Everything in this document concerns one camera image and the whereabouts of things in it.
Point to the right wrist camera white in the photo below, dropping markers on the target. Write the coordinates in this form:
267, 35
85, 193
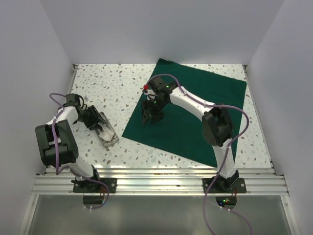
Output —
147, 91

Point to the aluminium frame rail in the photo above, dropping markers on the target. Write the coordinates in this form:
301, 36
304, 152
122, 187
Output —
164, 181

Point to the stainless steel instrument tray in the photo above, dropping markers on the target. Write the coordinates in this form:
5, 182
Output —
106, 123

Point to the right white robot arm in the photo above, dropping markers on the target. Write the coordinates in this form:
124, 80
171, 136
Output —
216, 122

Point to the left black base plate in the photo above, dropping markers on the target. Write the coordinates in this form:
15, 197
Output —
85, 186

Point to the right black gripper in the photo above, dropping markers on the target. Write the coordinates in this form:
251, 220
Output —
157, 116

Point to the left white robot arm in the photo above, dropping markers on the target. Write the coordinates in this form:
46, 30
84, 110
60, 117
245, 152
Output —
57, 144

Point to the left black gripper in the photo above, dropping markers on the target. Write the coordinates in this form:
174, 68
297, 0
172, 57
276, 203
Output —
96, 117

